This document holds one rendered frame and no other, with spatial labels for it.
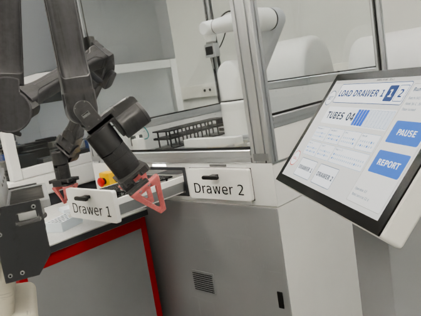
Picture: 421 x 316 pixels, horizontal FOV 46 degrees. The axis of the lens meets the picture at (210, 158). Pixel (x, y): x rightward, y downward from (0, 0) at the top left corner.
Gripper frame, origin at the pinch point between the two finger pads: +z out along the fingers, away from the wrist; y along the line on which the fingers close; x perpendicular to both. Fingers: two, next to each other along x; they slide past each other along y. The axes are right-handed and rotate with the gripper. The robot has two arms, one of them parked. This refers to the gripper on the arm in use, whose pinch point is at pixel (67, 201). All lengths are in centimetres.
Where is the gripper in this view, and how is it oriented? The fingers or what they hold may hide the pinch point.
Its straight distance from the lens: 200.5
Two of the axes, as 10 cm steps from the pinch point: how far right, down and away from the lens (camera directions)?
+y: -8.8, 0.7, 4.7
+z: 1.5, 9.8, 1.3
